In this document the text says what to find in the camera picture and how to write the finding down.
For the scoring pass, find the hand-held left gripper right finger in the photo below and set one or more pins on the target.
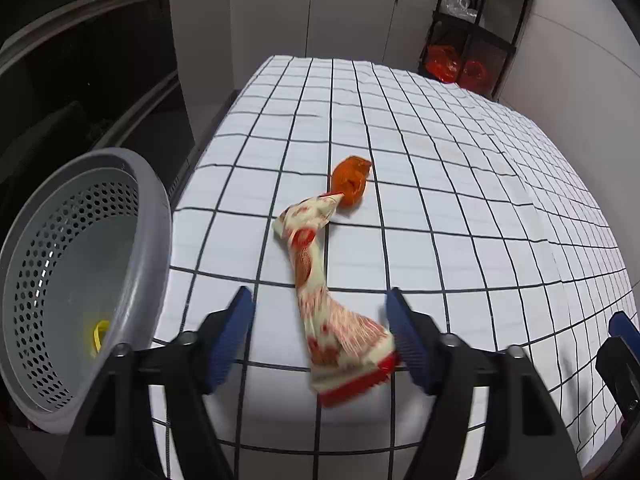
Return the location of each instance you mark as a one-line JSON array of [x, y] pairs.
[[407, 340]]

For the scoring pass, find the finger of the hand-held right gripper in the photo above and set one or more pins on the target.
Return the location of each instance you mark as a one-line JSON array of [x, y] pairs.
[[625, 327]]

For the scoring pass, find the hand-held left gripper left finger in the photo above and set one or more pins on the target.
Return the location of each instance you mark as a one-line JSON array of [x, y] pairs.
[[232, 340]]

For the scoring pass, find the red and cream snack wrapper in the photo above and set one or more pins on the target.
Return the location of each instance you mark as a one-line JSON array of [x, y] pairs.
[[312, 280]]

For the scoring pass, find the grey perforated plastic basket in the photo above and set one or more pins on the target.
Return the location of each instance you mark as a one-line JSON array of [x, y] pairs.
[[75, 240]]

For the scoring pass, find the white checked tablecloth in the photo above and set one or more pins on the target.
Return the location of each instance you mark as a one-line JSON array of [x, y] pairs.
[[450, 210]]

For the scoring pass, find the orange crumpled plastic wrapper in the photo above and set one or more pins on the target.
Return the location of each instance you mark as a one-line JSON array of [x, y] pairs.
[[350, 180]]

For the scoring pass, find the large red plastic bag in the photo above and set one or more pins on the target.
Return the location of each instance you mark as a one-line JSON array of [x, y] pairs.
[[442, 65]]

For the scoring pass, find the black built-in oven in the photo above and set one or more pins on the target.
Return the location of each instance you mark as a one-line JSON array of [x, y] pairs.
[[75, 85]]

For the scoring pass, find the black metal shelf rack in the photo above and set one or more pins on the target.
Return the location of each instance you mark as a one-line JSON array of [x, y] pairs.
[[520, 25]]

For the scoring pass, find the white kitchen cabinet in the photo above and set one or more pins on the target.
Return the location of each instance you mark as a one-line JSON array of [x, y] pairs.
[[280, 10]]

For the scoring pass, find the clear plastic bag on rack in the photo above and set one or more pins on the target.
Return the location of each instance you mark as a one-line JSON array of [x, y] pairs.
[[460, 7]]

